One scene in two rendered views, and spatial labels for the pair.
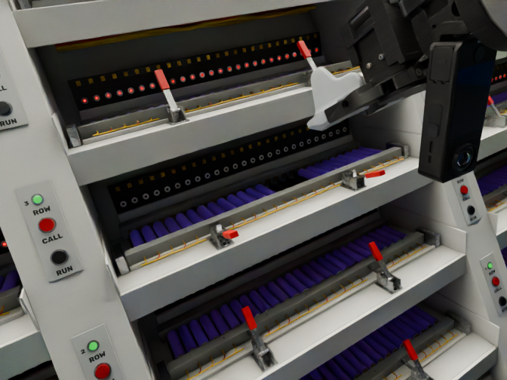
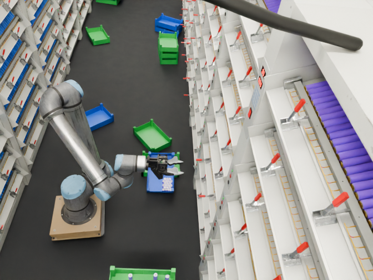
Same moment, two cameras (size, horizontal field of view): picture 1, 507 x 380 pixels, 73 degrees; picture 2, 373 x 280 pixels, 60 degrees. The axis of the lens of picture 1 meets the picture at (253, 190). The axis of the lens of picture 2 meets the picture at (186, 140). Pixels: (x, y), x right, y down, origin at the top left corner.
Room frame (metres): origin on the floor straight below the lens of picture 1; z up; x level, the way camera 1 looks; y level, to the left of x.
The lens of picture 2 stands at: (0.67, -1.25, 2.05)
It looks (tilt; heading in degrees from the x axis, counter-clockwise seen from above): 46 degrees down; 103
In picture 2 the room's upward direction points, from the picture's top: 8 degrees clockwise
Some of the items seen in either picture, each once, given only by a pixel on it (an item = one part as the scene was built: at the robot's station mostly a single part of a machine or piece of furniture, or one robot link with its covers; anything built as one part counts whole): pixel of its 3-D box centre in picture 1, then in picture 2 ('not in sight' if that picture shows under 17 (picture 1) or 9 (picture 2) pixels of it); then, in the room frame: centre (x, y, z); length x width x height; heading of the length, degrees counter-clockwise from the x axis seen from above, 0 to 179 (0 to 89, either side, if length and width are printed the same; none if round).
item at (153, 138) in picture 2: not in sight; (152, 135); (-0.06, 0.58, 0.04); 0.30 x 0.20 x 0.08; 148
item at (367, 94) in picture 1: (366, 96); not in sight; (0.32, -0.13, 0.64); 0.09 x 0.05 x 0.02; 38
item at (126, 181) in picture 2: not in sight; (124, 176); (0.11, -0.25, 0.55); 0.12 x 0.09 x 0.12; 70
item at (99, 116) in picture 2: not in sight; (92, 118); (-0.63, 0.56, 0.04); 0.30 x 0.20 x 0.08; 60
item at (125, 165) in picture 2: not in sight; (126, 163); (0.12, -0.24, 0.66); 0.12 x 0.09 x 0.10; 21
